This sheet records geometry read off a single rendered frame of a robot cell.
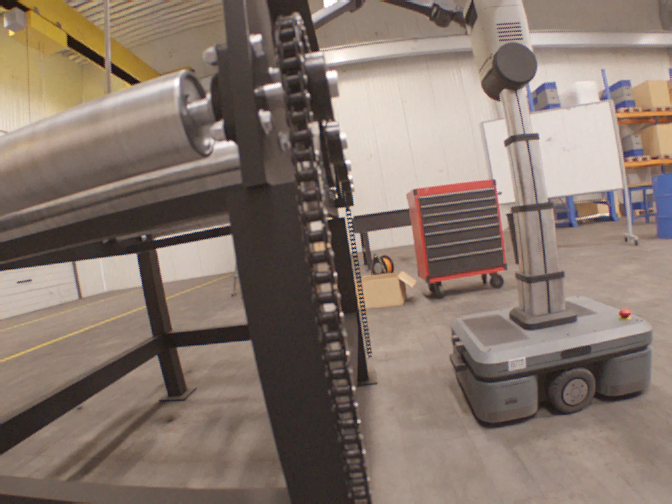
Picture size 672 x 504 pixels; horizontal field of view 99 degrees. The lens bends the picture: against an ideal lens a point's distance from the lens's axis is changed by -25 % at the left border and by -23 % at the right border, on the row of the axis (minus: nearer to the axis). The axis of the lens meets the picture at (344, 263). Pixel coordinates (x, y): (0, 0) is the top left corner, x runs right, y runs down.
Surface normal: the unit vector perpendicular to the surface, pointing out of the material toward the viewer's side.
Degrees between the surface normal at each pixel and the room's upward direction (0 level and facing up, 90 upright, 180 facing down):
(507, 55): 90
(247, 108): 90
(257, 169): 90
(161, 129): 115
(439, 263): 90
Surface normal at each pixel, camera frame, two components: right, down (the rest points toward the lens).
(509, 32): -0.07, 0.24
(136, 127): 0.01, 0.42
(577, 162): -0.45, 0.14
